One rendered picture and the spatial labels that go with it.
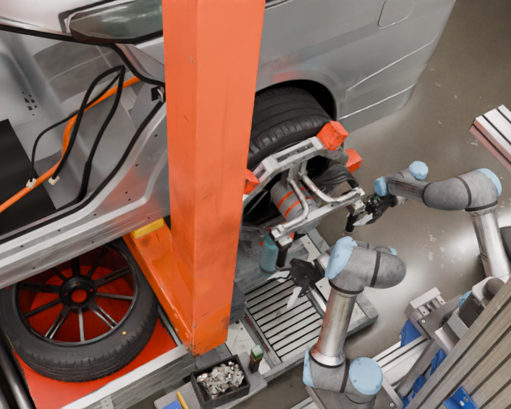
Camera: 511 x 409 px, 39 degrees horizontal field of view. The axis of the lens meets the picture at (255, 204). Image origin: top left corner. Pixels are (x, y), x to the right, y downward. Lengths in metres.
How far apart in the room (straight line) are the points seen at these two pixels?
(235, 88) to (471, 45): 3.55
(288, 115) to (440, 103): 1.99
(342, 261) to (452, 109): 2.56
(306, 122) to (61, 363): 1.36
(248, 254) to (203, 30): 2.15
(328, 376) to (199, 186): 0.87
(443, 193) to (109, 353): 1.45
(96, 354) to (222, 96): 1.62
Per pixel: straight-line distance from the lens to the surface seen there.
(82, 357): 3.02
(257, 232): 3.08
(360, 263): 2.21
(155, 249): 3.01
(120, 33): 2.23
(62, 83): 3.13
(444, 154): 4.40
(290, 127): 2.76
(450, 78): 4.82
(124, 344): 3.03
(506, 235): 3.77
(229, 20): 1.50
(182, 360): 3.17
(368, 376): 2.46
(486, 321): 1.99
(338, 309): 2.30
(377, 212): 2.98
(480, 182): 2.65
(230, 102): 1.69
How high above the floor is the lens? 3.29
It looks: 56 degrees down
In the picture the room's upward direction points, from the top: 8 degrees clockwise
